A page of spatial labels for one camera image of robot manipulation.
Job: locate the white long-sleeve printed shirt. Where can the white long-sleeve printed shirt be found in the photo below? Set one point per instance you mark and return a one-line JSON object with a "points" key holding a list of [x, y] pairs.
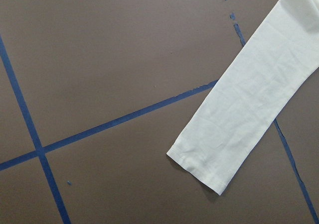
{"points": [[280, 55]]}

